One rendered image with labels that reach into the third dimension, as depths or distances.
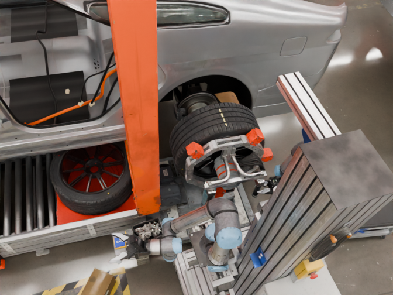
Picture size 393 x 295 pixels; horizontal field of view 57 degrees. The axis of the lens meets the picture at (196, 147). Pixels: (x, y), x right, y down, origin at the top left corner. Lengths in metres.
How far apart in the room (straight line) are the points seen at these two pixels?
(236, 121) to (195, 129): 0.27
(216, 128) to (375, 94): 2.82
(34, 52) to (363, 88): 3.56
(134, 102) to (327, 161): 0.87
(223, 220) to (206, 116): 0.90
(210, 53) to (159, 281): 1.81
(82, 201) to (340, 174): 2.03
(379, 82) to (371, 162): 3.69
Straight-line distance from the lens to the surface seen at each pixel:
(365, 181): 1.27
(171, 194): 2.91
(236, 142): 2.34
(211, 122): 2.35
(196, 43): 2.22
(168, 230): 1.97
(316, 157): 1.25
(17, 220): 3.18
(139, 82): 1.58
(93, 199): 2.83
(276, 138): 3.88
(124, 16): 1.36
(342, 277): 3.42
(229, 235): 1.66
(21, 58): 3.26
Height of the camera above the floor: 2.99
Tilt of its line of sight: 55 degrees down
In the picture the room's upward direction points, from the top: 8 degrees clockwise
